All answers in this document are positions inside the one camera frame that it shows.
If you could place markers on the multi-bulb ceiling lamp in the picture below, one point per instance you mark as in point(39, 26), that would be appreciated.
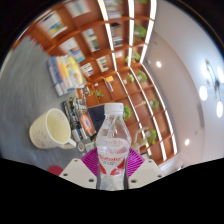
point(203, 93)

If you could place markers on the wooden shelf unit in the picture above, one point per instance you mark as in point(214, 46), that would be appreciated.
point(120, 70)

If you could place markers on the clear plastic water bottle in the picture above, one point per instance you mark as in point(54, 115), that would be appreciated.
point(113, 160)

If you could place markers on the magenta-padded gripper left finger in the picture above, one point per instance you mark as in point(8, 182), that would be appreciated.
point(76, 173)

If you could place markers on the recessed round ceiling light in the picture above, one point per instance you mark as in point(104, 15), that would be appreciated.
point(158, 64)
point(187, 142)

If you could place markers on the flat round red coaster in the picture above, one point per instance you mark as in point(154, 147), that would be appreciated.
point(56, 170)

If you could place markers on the white ceramic mug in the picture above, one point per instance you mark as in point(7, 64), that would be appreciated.
point(45, 133)

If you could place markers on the flat book stack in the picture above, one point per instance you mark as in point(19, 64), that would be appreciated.
point(83, 120)

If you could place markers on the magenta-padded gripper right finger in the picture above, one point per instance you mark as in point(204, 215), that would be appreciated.
point(146, 173)

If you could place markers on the wooden artist mannequin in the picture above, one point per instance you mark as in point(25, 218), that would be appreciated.
point(138, 141)

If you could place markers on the colourful book stack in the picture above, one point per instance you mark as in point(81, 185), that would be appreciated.
point(66, 75)

